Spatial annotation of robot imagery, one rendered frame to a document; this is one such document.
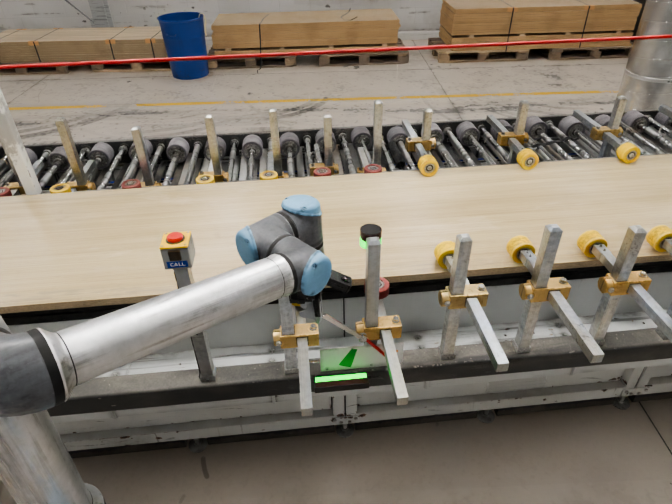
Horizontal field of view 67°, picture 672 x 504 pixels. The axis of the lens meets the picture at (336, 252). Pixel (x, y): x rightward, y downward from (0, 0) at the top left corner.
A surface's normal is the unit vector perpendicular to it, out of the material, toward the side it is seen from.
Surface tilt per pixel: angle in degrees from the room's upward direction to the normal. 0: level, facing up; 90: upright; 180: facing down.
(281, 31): 90
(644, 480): 0
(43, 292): 0
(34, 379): 57
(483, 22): 90
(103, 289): 0
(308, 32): 90
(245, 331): 90
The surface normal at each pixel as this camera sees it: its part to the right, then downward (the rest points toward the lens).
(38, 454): 0.86, 0.29
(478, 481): -0.02, -0.81
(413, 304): 0.10, 0.58
